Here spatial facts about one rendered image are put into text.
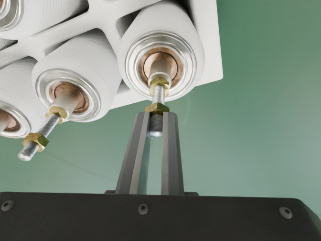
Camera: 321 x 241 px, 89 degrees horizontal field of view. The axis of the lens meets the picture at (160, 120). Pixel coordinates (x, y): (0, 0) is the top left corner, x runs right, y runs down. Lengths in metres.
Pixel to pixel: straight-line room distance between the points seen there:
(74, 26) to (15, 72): 0.11
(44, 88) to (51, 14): 0.08
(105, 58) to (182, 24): 0.12
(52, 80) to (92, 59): 0.05
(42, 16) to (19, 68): 0.14
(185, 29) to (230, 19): 0.28
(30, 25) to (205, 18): 0.19
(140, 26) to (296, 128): 0.66
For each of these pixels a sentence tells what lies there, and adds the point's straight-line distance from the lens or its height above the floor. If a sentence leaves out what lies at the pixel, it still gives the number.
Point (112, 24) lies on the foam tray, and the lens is 0.25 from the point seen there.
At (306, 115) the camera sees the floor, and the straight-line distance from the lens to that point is 0.71.
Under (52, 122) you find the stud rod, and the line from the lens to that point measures 0.20.
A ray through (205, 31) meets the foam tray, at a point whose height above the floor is 0.18.
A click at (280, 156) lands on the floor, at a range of 0.85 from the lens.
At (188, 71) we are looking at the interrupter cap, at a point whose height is 0.25.
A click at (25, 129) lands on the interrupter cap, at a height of 0.25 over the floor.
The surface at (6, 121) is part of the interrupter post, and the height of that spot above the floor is 0.26.
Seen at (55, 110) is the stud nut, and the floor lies 0.29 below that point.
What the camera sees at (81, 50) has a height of 0.22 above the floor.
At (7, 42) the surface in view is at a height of 0.16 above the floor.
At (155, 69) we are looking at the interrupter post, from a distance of 0.16.
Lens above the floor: 0.42
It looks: 48 degrees down
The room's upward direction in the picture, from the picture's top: 177 degrees counter-clockwise
